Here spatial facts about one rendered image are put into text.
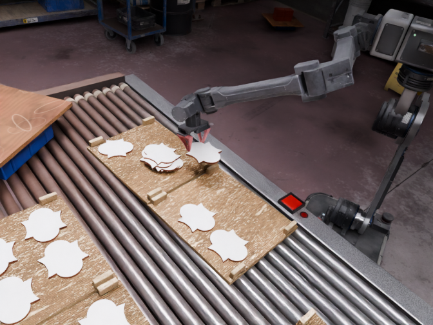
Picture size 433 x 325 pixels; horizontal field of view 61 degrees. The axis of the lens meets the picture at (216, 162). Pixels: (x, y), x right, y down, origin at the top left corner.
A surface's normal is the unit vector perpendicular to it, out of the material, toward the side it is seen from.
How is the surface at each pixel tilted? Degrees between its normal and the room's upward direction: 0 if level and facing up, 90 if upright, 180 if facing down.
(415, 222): 0
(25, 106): 0
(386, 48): 90
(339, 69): 75
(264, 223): 0
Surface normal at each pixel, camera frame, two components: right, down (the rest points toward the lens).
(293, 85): -0.48, 0.51
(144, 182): 0.11, -0.77
